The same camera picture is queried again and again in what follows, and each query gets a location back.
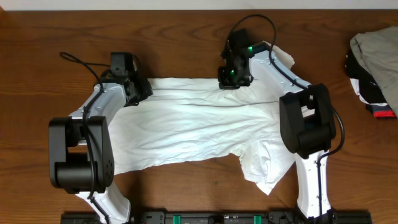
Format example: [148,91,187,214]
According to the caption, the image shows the grey folded garment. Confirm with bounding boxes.
[349,26,397,113]

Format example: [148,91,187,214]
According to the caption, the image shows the black red folded garment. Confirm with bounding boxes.
[345,50,397,119]

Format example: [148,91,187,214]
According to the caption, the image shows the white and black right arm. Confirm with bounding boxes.
[219,42,336,220]

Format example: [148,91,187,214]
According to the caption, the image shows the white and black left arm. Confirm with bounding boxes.
[49,75,153,224]

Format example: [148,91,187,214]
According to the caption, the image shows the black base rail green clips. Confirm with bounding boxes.
[60,210,373,224]

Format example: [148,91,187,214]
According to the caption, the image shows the white t-shirt black print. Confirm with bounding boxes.
[107,40,299,196]

